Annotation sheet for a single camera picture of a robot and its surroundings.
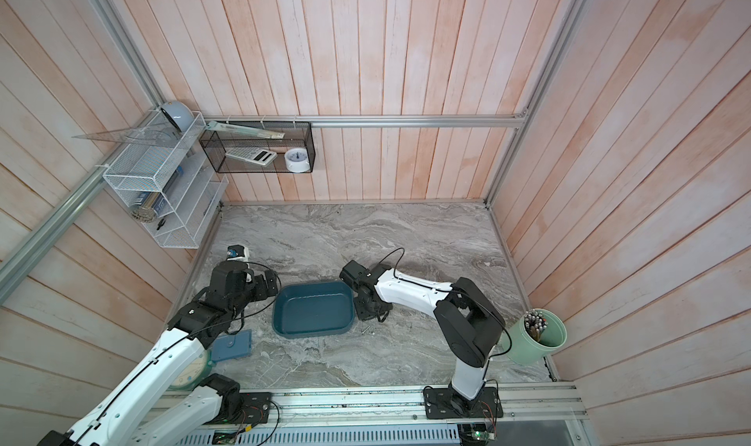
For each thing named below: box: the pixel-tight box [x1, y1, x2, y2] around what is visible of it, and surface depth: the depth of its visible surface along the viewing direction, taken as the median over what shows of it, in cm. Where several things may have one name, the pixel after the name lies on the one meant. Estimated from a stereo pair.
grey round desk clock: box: [160, 100, 195, 134], surface depth 85 cm
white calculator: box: [224, 147, 278, 167], surface depth 100 cm
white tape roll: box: [283, 147, 310, 174], surface depth 97 cm
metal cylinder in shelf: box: [130, 191, 160, 223], surface depth 78 cm
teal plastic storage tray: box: [271, 280, 355, 340], surface depth 90 cm
